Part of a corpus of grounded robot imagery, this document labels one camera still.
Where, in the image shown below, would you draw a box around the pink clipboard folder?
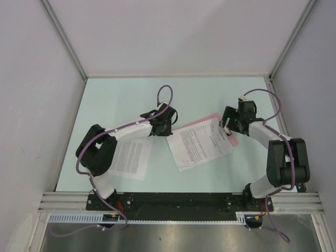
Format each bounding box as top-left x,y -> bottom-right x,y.
175,113 -> 239,147

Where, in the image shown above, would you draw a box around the white printed paper sheets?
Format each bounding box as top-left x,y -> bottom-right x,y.
167,119 -> 234,172

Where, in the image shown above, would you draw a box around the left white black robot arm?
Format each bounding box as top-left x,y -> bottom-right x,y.
75,102 -> 178,210

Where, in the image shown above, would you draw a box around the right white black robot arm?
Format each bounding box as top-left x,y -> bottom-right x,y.
219,99 -> 310,211

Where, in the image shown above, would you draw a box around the white printed paper sheet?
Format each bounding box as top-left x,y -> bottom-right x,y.
108,139 -> 153,180

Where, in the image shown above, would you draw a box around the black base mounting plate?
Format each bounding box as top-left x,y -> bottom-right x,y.
86,192 -> 274,221

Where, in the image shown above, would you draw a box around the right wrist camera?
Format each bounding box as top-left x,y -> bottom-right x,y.
238,97 -> 251,102

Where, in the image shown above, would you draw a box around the white slotted cable duct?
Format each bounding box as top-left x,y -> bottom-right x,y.
48,213 -> 246,225

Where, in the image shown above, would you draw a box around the aluminium frame rail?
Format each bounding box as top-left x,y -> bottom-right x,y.
38,192 -> 324,215

